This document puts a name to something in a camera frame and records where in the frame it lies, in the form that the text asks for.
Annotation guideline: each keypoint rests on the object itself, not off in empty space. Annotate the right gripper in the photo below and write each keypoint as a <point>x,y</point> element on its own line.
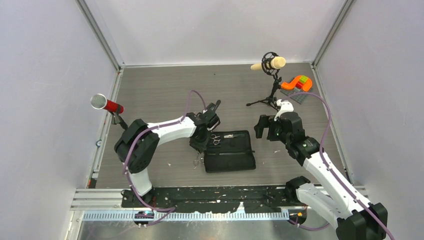
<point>264,121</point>

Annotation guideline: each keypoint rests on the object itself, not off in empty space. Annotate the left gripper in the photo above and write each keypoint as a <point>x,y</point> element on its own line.
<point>201,146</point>

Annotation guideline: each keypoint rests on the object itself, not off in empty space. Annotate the silver scissors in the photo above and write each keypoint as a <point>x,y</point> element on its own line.
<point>217,139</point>
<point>199,160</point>

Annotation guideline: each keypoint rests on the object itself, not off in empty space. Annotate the black zip tool case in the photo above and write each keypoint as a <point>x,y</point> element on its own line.
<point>231,155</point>

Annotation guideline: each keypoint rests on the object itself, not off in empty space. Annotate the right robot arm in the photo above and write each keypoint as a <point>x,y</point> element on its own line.
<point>350,213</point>

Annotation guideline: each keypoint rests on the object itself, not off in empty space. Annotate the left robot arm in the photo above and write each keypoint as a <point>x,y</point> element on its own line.
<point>137,144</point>

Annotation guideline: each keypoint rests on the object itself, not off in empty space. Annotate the grey lego baseplate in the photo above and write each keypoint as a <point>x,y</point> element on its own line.
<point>296,94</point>

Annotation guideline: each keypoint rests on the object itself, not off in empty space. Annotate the red lego brick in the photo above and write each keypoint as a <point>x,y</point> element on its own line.
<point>299,85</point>

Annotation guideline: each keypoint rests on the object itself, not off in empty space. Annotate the orange curved toy piece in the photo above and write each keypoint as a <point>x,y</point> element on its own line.
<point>291,85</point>

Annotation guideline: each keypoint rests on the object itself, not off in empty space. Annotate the green lego brick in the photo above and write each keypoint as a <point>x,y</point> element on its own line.
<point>303,79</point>

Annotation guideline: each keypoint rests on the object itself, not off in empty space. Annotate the beige microphone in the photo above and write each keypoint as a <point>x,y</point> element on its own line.
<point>274,63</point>

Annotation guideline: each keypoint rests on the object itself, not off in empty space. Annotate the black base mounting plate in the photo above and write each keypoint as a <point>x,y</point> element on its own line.
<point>216,199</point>

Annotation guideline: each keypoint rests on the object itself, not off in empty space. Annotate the red silver microphone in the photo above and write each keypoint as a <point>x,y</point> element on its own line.
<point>100,102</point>

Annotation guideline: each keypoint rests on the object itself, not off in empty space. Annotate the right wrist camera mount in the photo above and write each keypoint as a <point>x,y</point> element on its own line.
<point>283,106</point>

